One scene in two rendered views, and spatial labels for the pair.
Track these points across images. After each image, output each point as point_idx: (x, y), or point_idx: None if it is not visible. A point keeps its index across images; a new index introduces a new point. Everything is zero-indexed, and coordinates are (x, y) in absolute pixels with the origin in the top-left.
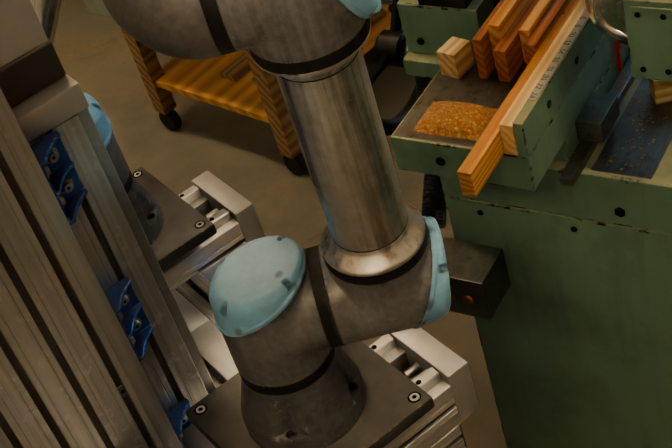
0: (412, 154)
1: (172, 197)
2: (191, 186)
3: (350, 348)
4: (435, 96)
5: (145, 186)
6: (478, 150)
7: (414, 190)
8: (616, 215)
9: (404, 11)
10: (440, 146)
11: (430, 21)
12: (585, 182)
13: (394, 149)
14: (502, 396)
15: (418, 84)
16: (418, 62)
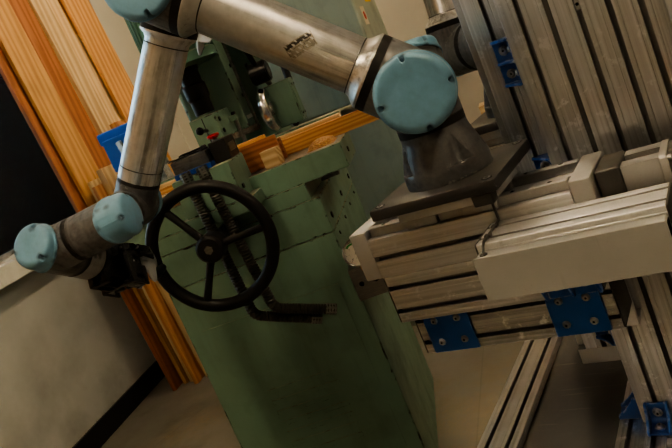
0: (345, 150)
1: (399, 187)
2: (370, 228)
3: (478, 120)
4: (301, 155)
5: (392, 197)
6: (356, 110)
7: None
8: (341, 196)
9: (231, 165)
10: (343, 138)
11: (238, 168)
12: (332, 181)
13: (343, 150)
14: (406, 399)
15: (244, 243)
16: (255, 193)
